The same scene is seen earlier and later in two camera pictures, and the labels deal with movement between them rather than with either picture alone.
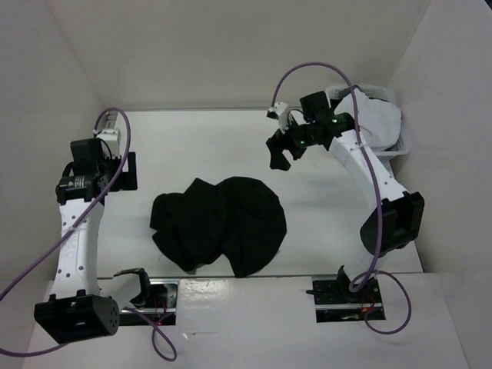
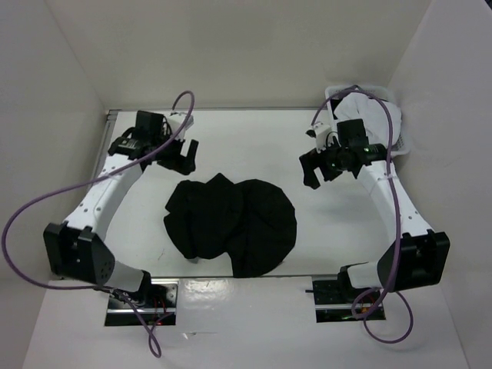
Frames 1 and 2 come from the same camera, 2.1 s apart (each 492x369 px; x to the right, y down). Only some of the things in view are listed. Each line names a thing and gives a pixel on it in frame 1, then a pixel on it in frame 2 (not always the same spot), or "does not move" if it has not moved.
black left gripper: (126, 180) to (181, 164)
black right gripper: (277, 144) to (312, 159)
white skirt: (380, 121) does not move
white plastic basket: (401, 147) does not move
